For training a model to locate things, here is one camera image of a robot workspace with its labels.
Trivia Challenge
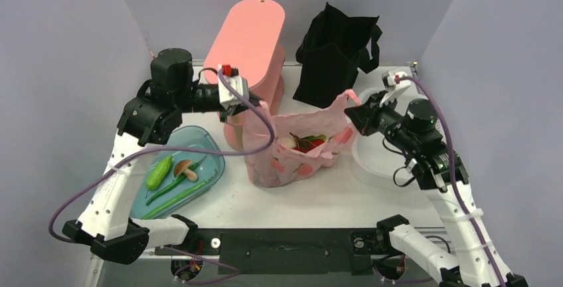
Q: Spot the green leaf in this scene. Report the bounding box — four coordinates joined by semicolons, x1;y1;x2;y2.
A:
303;134;327;142

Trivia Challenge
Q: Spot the black fabric bag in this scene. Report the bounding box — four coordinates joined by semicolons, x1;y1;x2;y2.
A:
293;3;382;108

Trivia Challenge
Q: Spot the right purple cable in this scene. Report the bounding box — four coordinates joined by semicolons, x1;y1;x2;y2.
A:
394;75;509;287

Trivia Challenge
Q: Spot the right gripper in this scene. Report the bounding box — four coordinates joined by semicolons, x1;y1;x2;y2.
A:
345;90;419;152

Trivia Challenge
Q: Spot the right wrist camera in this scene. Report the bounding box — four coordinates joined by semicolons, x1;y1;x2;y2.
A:
379;70;412;107

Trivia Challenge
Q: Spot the blue transparent tray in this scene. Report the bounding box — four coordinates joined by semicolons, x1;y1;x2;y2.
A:
129;151;225;220

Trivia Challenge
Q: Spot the white plastic basin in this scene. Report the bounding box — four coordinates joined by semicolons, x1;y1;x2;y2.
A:
351;132;418;191

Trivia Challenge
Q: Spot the purple cable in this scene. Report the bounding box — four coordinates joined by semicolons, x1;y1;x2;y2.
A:
48;68;277;244
394;75;509;287

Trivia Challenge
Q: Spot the red cherry tomato bunch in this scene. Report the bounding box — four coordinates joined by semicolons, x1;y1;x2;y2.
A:
293;138;325;153

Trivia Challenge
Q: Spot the light green long pepper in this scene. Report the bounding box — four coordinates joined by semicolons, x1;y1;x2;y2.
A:
131;169;222;219

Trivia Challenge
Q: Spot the pink three-tier shelf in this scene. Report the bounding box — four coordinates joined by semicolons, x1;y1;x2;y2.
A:
202;0;286;151

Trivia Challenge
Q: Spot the green bitter gourd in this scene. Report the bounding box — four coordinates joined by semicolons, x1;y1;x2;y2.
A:
145;155;173;191

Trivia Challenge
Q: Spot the brown mushroom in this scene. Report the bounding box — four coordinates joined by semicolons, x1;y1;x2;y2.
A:
173;159;199;182

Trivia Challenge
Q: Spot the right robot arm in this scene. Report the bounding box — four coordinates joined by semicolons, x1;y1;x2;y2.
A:
344;91;528;286

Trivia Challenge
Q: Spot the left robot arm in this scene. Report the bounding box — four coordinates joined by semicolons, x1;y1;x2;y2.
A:
59;48;266;264

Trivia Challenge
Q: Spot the white round food item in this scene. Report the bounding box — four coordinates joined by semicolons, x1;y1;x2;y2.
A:
279;137;297;149

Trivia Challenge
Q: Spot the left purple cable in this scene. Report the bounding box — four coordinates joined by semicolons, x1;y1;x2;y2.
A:
48;68;277;244

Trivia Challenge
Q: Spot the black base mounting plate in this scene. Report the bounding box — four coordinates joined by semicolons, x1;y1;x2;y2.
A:
155;228;400;276

